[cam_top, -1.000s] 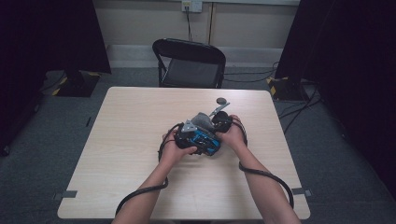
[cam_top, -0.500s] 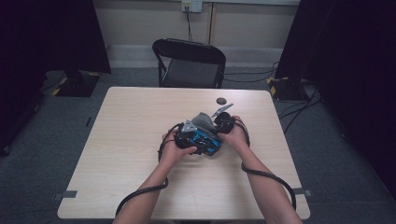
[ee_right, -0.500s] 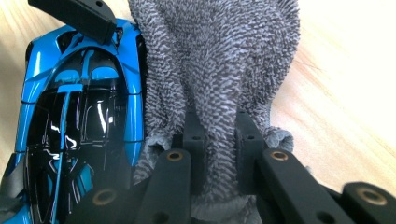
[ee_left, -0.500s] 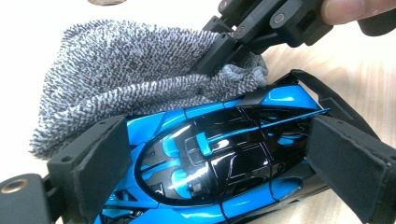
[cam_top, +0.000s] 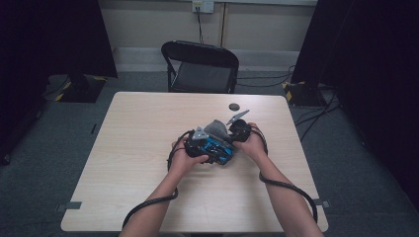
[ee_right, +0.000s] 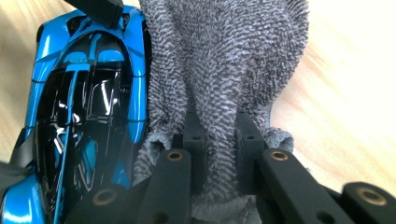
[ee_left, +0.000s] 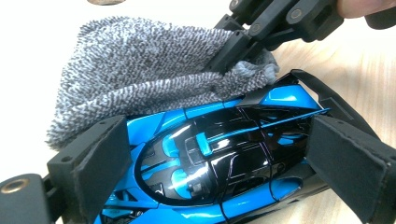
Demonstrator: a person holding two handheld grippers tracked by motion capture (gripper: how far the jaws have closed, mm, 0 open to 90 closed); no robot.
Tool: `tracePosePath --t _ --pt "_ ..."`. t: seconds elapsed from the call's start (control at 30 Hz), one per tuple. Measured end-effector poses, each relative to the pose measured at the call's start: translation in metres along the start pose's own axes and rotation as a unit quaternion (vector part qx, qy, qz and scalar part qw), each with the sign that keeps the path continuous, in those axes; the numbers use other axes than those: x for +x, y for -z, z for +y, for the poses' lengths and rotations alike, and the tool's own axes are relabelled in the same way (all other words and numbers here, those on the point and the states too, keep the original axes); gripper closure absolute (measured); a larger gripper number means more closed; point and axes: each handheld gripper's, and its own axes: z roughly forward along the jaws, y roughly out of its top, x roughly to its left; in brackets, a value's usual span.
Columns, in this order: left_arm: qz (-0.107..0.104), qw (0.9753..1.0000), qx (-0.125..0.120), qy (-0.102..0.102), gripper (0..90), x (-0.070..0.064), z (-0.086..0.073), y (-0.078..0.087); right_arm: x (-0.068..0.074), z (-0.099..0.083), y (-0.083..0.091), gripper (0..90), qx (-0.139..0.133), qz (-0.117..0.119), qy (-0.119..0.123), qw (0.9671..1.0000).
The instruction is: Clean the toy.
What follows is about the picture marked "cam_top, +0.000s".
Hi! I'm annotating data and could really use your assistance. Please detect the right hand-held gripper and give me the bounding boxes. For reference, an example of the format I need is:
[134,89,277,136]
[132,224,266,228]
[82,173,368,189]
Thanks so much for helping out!
[226,109,253,143]

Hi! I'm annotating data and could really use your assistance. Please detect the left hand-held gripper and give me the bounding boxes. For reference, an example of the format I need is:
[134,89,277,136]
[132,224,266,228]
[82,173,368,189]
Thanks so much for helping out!
[184,126,210,158]

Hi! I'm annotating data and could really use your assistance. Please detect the blue toy car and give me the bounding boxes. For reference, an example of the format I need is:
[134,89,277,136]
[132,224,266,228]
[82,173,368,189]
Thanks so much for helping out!
[194,136,235,166]

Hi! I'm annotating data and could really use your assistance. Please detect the grey towel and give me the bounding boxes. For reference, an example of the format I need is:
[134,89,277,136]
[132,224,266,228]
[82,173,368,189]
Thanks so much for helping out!
[203,118,232,143]

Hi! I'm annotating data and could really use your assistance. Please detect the person's right hand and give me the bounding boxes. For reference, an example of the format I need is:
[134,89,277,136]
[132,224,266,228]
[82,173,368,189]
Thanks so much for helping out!
[233,122,268,163]

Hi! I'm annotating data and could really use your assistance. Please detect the person's left hand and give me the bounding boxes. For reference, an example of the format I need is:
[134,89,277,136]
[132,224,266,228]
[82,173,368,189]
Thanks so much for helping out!
[169,139,210,178]

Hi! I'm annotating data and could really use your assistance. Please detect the black folding chair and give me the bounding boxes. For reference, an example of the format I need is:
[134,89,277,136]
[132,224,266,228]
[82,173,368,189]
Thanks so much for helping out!
[160,39,240,95]

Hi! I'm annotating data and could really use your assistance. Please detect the black stand base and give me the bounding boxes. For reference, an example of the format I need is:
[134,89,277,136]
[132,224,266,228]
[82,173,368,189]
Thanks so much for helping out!
[42,73,108,104]
[281,80,329,108]

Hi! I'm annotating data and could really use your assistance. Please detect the black curtain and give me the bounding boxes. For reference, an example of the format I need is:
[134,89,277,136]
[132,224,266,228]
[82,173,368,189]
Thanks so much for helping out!
[291,0,419,211]
[0,0,119,166]

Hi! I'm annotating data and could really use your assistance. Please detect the black floor cables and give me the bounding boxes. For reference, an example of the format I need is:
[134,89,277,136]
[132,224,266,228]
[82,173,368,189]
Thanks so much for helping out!
[236,64,297,89]
[294,88,344,142]

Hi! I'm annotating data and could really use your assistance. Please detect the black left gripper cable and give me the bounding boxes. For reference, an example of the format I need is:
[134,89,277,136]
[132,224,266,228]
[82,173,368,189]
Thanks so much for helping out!
[122,129,196,230]

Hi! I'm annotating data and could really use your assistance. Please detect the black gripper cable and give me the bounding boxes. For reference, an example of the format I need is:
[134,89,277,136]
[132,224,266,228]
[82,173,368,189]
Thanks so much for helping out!
[250,126,319,225]
[122,129,196,230]

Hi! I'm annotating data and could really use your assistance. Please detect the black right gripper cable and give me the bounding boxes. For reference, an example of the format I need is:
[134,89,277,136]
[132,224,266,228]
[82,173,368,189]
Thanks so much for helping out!
[250,126,319,225]

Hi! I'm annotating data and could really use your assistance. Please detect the black wall socket cable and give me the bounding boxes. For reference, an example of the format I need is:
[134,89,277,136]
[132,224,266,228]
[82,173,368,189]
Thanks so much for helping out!
[196,6,206,45]

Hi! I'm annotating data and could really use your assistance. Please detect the white wall socket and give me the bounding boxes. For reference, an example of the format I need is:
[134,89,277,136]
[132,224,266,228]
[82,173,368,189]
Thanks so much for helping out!
[192,0,215,14]

